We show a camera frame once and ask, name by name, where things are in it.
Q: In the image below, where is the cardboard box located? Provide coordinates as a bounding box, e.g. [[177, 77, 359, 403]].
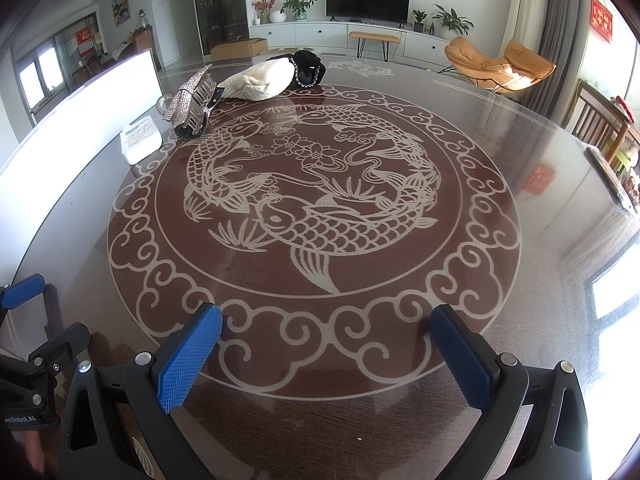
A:
[[210, 37, 268, 61]]

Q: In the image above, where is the patterned glass desktop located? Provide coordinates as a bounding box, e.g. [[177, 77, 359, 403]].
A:
[[0, 52, 640, 480]]

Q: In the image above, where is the white flat plastic bottle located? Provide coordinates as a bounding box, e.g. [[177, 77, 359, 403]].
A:
[[121, 116, 164, 166]]

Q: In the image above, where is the black rhinestone scrunchie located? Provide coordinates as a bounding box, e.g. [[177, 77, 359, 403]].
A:
[[291, 50, 327, 87]]

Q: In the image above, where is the flower vase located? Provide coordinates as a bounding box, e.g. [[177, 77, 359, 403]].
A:
[[251, 0, 279, 25]]

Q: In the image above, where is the dark glass display cabinet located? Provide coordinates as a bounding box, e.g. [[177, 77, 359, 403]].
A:
[[192, 0, 249, 56]]

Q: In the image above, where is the black television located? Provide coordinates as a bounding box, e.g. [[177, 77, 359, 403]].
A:
[[326, 0, 412, 25]]

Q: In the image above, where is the person's left hand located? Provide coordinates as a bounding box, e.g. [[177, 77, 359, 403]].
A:
[[20, 430, 48, 478]]

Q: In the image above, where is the silver rhinestone bow hair claw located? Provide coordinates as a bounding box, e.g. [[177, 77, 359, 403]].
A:
[[162, 65, 219, 140]]

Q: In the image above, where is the wooden bench with black legs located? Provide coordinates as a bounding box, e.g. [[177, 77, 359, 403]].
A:
[[348, 31, 402, 61]]

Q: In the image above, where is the white television cabinet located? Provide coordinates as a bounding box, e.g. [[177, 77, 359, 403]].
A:
[[248, 20, 451, 63]]

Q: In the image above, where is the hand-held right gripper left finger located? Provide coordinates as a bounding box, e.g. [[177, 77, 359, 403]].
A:
[[59, 303, 224, 480]]

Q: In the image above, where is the green potted plant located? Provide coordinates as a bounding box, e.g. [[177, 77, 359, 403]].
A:
[[281, 0, 317, 22]]

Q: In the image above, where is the wooden dining chair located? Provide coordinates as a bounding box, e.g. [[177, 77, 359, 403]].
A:
[[570, 79, 632, 161]]

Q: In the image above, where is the red wall hanging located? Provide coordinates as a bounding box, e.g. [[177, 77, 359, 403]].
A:
[[591, 0, 615, 43]]

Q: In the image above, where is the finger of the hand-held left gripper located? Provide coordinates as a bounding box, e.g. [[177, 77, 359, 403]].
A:
[[0, 273, 47, 321], [27, 322, 92, 378]]

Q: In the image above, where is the large leafy potted plant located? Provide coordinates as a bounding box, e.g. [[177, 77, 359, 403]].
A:
[[431, 4, 475, 38]]

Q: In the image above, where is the grey curtain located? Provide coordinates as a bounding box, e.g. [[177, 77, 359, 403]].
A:
[[510, 0, 591, 126]]

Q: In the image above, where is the orange lounge chair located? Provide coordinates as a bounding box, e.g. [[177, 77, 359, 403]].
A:
[[444, 36, 557, 95]]

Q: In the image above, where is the large white box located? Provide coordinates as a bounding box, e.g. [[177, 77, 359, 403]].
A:
[[0, 49, 162, 281]]

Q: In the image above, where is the cream knit pouch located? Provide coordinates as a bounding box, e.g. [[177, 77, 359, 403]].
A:
[[219, 57, 297, 102]]

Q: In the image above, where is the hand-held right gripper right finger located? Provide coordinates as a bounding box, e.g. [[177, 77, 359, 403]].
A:
[[429, 304, 591, 480]]

